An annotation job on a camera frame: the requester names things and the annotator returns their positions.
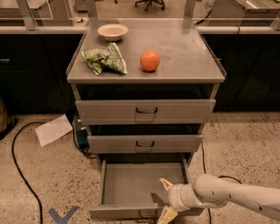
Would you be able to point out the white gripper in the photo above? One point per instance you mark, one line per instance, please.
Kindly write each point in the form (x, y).
(176, 197)

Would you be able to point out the grey bottom drawer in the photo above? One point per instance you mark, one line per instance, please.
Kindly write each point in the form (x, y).
(131, 190)

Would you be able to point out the grey drawer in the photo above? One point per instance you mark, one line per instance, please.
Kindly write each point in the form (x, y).
(144, 104)
(144, 138)
(131, 190)

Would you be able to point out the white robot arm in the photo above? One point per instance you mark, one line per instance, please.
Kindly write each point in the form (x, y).
(208, 191)

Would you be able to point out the grey middle drawer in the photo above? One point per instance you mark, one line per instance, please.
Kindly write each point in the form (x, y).
(144, 138)

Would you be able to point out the grey top drawer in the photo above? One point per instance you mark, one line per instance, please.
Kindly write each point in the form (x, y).
(144, 104)

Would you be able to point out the grey metal cabinet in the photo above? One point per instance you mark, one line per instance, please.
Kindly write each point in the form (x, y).
(184, 59)

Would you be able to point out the blue power box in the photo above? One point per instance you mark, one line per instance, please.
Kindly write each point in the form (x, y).
(81, 134)

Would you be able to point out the white paper sheet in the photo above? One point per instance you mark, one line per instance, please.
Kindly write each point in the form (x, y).
(53, 130)

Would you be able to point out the orange fruit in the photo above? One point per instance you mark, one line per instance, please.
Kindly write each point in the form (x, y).
(149, 61)

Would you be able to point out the green chip bag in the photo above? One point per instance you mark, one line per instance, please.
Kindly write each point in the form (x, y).
(99, 59)

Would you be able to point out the white bowl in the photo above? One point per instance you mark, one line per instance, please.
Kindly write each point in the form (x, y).
(112, 32)

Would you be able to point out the brown bag at left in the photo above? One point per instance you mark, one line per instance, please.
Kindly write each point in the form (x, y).
(7, 124)

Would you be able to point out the black office chair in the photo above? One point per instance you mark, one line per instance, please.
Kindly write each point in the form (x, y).
(149, 3)

